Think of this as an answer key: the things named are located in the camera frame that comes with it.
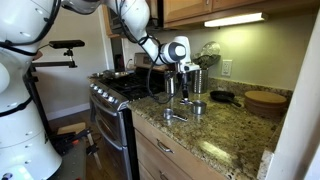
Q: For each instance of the stacked round wooden boards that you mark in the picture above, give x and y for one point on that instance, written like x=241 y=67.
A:
x=265 y=103

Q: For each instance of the perforated grey robot cart top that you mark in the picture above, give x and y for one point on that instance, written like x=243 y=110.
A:
x=73 y=165

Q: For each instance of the stainless steel gas stove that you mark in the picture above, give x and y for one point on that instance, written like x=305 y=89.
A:
x=109 y=99

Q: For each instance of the large steel measuring cup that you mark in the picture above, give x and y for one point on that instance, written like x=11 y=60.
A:
x=198 y=107

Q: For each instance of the small steel measuring cup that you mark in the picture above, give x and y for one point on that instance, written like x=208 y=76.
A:
x=169 y=114

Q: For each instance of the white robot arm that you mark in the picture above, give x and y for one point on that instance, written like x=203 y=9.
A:
x=134 y=16

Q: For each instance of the wooden lower cabinet drawers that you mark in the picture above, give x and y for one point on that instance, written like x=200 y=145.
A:
x=160 y=158

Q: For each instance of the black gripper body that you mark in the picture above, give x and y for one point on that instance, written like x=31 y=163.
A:
x=187 y=67

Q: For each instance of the frying pan on stove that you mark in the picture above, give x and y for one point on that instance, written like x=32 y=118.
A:
x=109 y=74

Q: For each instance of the black stereo camera on stand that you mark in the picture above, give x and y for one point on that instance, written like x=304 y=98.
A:
x=69 y=44

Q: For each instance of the perforated steel utensil holder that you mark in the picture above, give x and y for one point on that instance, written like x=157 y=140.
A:
x=200 y=81

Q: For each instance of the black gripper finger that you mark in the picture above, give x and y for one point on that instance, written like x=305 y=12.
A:
x=184 y=85

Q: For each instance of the wooden upper cabinets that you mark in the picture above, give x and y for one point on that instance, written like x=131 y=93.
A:
x=192 y=14

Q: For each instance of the white wall power outlet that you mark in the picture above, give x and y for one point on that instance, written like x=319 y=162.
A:
x=226 y=68

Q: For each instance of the small black cast iron skillet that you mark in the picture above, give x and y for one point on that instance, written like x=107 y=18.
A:
x=224 y=96

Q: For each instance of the under-cabinet light fixture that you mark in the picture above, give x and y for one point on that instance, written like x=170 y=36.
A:
x=239 y=19

